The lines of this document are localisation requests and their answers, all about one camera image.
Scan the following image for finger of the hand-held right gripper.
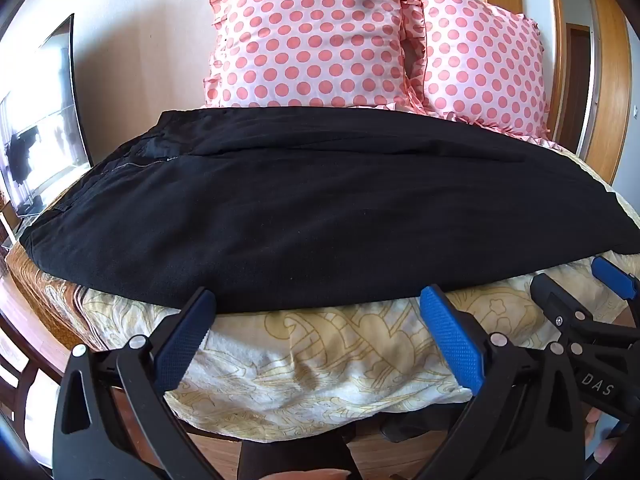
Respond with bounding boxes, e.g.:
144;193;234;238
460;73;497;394
530;274;640;356
590;256;640;311

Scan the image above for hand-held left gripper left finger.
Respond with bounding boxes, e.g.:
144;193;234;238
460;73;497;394
52;286;241;480

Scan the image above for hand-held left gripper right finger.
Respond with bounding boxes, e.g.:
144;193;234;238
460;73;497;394
415;284;588;480

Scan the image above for black pants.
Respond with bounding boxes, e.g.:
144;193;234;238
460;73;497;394
22;106;640;313

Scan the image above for person's right hand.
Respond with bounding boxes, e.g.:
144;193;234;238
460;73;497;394
582;407;626;480

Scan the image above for yellow floral bedspread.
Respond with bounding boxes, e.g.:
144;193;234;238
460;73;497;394
5;105;640;443

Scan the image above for wooden chair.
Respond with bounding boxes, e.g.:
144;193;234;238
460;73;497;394
0;305;56;441

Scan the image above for brown wooden door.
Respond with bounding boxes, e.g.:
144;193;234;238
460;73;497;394
565;24;592;157

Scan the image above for small pink polka dot pillow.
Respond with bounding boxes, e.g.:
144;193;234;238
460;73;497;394
400;0;553;141

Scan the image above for flat screen television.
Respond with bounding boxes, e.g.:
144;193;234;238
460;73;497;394
0;12;93;221

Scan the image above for large pink polka dot pillow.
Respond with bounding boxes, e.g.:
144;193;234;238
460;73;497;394
202;0;428;109

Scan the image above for wooden door frame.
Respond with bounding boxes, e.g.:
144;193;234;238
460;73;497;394
480;0;633;186

